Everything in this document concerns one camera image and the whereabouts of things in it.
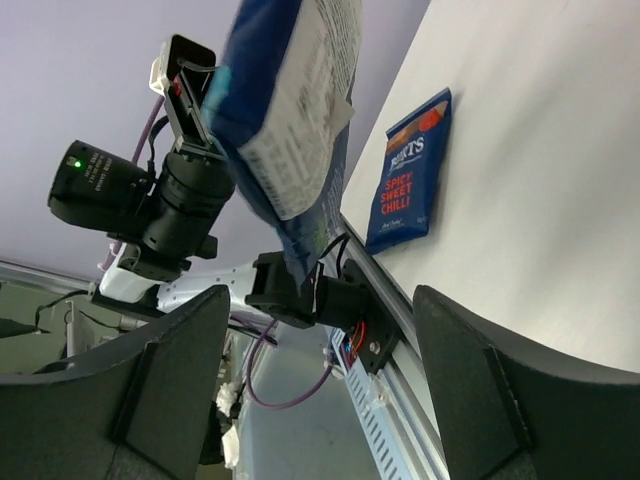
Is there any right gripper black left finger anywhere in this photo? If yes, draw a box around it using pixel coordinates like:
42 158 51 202
1 285 230 479

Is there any blue sea salt vinegar bag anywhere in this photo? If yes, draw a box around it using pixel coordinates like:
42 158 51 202
201 0 362 285

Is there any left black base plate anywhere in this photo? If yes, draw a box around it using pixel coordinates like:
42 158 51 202
341 259 401 375

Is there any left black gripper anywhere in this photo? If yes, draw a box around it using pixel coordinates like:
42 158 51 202
165 58 223 159

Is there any blue spicy sweet chilli bag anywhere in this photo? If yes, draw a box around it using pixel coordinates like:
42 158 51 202
365 88 452 255

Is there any white slotted cable duct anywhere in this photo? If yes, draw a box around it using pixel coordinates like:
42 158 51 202
330 329 414 479

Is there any aluminium mounting rail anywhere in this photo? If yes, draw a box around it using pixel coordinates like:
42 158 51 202
343 221 450 479

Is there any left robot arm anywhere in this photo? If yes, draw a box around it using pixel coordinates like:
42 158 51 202
48 53 364 328

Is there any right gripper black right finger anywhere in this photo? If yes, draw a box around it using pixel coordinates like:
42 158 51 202
413 286 639 479

